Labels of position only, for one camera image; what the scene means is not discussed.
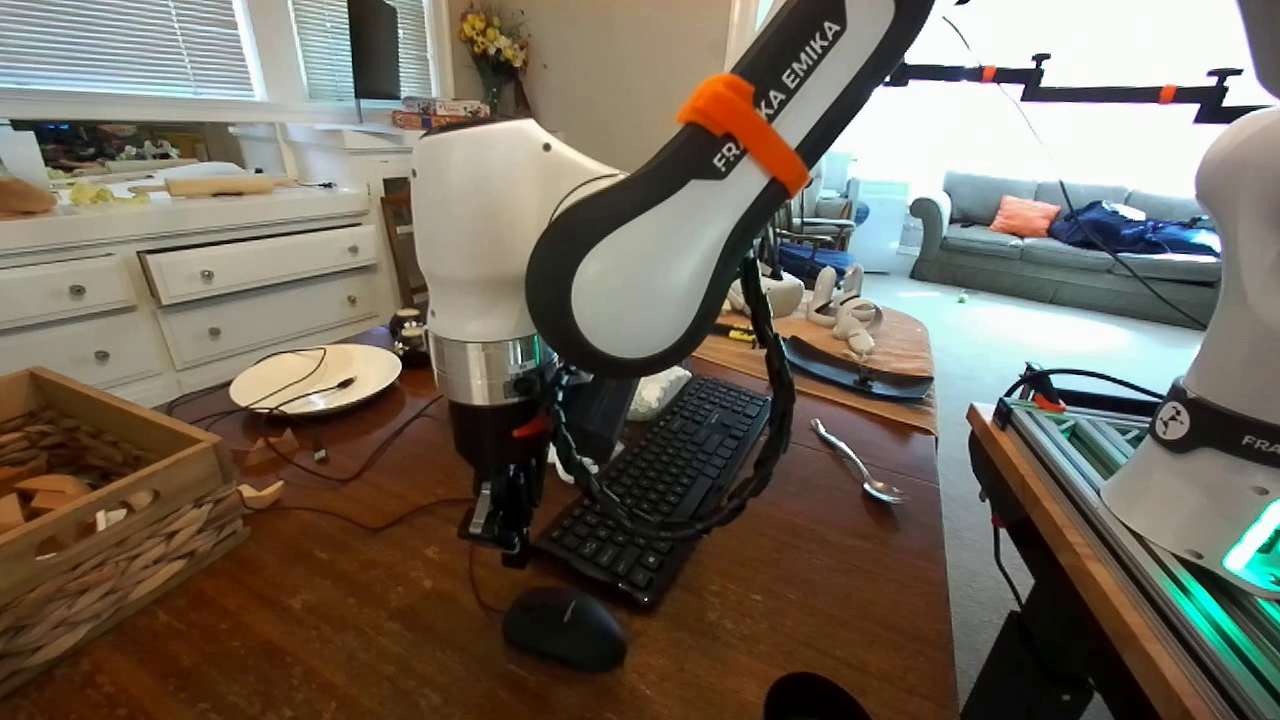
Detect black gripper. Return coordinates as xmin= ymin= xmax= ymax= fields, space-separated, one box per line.
xmin=442 ymin=394 xmax=555 ymax=572

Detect black computer mouse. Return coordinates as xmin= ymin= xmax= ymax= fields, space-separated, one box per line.
xmin=498 ymin=585 xmax=632 ymax=675

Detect black computer keyboard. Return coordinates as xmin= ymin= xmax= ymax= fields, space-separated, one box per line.
xmin=533 ymin=370 xmax=781 ymax=616

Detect white crumpled napkin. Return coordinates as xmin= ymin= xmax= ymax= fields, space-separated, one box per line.
xmin=622 ymin=364 xmax=695 ymax=422

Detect small wooden piece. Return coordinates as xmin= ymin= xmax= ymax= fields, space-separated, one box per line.
xmin=235 ymin=474 xmax=287 ymax=515

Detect round cream plate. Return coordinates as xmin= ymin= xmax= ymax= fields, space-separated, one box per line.
xmin=224 ymin=339 xmax=407 ymax=421

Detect white drawer dresser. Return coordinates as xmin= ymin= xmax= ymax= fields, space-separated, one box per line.
xmin=0 ymin=171 xmax=407 ymax=413

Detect woven wooden crate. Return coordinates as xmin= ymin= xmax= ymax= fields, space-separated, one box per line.
xmin=0 ymin=364 xmax=254 ymax=694

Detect silver metal spoon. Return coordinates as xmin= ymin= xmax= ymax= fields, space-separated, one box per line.
xmin=808 ymin=416 xmax=906 ymax=509

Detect wooden serving board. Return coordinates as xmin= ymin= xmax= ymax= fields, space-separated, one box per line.
xmin=716 ymin=301 xmax=938 ymax=406

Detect yellow flower vase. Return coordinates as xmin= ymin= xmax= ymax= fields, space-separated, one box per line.
xmin=454 ymin=2 xmax=536 ymax=125

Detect grey sofa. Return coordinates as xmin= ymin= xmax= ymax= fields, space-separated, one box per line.
xmin=906 ymin=167 xmax=1224 ymax=333

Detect robot mounting stand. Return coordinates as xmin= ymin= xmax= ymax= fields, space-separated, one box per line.
xmin=962 ymin=364 xmax=1280 ymax=720

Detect orange pillow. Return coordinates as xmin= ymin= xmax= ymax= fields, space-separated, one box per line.
xmin=987 ymin=192 xmax=1062 ymax=242

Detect white window blinds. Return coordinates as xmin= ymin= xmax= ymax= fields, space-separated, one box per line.
xmin=0 ymin=0 xmax=258 ymax=100

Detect blue blanket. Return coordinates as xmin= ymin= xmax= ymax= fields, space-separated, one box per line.
xmin=1046 ymin=196 xmax=1224 ymax=258

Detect thin dark cable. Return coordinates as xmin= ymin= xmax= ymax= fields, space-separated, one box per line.
xmin=249 ymin=348 xmax=480 ymax=538

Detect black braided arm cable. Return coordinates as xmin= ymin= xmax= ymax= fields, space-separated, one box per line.
xmin=547 ymin=252 xmax=801 ymax=542

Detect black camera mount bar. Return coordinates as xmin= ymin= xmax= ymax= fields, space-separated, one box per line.
xmin=885 ymin=53 xmax=1265 ymax=128

